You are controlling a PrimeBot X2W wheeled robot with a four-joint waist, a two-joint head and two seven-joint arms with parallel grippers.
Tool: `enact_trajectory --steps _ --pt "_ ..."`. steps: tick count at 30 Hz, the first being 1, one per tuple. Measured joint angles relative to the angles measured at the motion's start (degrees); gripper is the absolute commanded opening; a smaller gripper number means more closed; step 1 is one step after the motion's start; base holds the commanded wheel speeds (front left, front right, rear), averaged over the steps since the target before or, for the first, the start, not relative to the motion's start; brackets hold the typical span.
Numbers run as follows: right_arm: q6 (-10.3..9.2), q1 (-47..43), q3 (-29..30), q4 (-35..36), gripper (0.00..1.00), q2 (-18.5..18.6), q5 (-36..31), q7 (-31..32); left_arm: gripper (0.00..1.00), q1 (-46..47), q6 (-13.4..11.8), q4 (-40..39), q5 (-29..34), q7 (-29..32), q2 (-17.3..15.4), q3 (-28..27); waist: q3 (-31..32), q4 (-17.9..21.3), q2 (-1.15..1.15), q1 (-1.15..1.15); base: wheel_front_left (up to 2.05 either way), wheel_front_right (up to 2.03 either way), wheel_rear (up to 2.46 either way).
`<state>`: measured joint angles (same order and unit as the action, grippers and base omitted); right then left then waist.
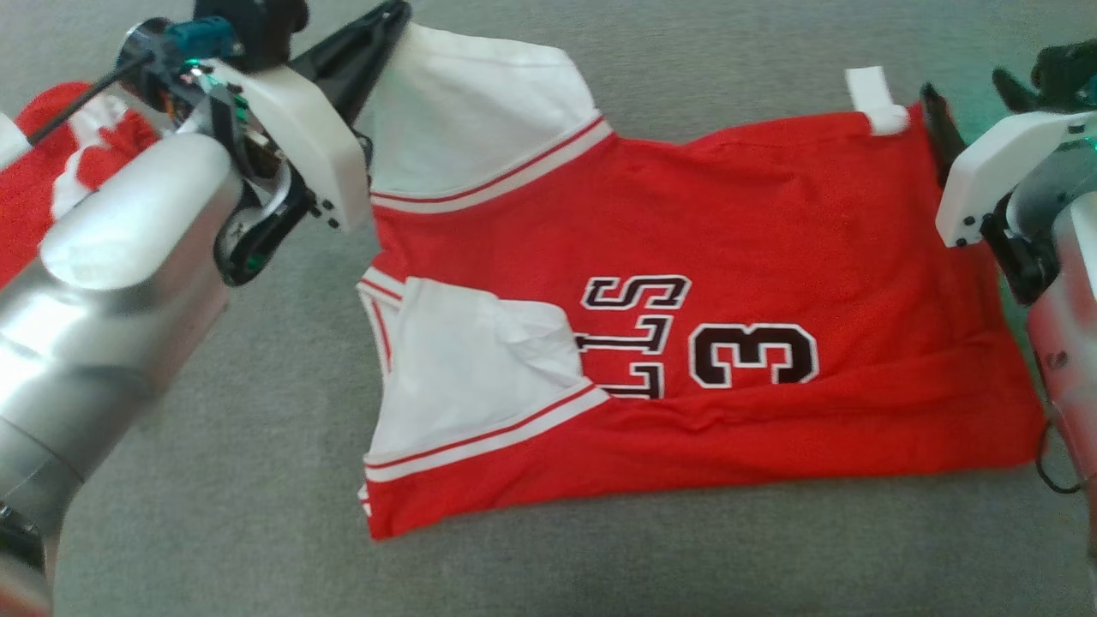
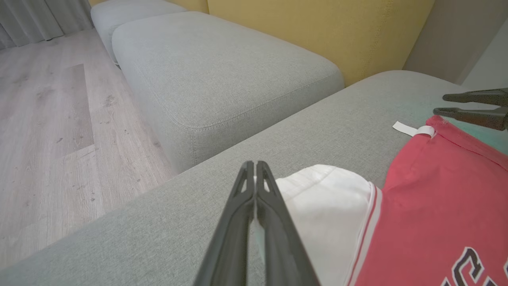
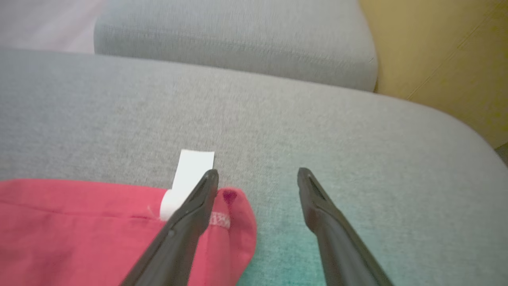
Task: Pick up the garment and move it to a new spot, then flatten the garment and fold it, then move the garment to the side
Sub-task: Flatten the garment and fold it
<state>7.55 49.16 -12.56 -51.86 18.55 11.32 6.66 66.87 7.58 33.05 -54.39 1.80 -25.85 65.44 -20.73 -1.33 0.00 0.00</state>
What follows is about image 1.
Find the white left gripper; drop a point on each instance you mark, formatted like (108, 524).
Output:
(300, 128)

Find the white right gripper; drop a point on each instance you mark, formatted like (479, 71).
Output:
(986, 171)

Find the red white numbered jersey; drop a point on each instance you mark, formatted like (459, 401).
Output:
(771, 214)

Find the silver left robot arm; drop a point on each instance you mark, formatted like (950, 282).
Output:
(103, 326)

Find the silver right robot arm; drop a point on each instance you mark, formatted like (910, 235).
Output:
(1071, 326)

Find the red white striped garment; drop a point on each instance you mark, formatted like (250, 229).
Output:
(21, 206)

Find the grey sofa chaise seat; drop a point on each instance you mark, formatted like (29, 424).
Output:
(257, 428)

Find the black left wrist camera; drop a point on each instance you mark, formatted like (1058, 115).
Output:
(257, 26)

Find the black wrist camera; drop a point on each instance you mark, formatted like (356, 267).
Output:
(257, 26)
(1063, 73)

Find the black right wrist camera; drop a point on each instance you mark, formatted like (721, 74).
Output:
(1063, 73)

